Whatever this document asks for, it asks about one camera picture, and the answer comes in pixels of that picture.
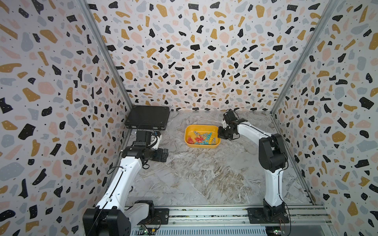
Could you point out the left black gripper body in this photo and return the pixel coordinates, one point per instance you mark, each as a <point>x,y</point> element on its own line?
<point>156,155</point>

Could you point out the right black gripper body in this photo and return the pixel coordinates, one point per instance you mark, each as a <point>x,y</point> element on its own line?
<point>224,133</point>

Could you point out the yellow plastic storage box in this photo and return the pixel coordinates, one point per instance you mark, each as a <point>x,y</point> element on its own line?
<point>202,136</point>

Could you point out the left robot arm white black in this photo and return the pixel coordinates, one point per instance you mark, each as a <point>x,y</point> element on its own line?
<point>111,217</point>

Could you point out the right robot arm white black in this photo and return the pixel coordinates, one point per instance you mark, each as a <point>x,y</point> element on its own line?
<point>272,156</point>

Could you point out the black flat case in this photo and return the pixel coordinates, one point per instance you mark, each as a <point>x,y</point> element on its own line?
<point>148,117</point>

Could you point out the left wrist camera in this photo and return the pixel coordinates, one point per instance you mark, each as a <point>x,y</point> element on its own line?
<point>155,135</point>

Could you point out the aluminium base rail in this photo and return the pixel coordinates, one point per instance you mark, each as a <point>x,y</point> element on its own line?
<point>299,220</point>

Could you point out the right frame post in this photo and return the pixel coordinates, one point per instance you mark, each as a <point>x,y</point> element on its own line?
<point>330,7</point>

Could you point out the frame post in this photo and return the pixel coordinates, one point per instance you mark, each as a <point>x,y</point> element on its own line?
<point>330,7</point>
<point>83,5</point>

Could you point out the left frame post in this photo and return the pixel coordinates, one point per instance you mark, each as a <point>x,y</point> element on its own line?
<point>83,5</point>

